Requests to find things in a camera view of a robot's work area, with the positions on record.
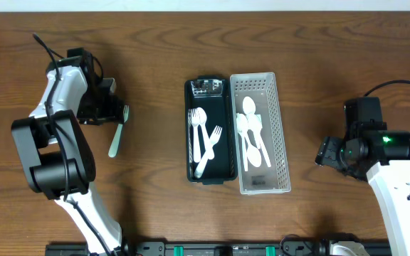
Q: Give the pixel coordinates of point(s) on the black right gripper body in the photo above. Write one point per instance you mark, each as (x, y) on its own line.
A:
(328, 153)

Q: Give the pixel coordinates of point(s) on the mint green plastic fork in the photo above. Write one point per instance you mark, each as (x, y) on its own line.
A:
(113, 150)

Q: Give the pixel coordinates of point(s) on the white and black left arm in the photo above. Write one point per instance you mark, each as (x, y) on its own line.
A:
(56, 158)

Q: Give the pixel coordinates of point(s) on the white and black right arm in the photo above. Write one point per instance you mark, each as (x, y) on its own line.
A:
(382, 159)

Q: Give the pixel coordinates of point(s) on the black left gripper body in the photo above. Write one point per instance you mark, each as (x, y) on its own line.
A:
(118, 112)

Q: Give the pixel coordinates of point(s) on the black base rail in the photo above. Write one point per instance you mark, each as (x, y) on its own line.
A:
(337, 244)

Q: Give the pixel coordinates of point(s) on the dark green plastic basket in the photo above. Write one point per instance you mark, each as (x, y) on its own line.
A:
(213, 95)

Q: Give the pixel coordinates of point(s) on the white plastic spoon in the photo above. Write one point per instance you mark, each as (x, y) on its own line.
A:
(243, 141)
(202, 124)
(249, 107)
(262, 142)
(252, 153)

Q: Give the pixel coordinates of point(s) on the white plastic fork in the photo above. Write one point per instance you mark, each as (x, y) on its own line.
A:
(195, 120)
(215, 136)

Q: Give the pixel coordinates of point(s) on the clear white plastic basket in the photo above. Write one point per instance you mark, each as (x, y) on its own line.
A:
(262, 88)

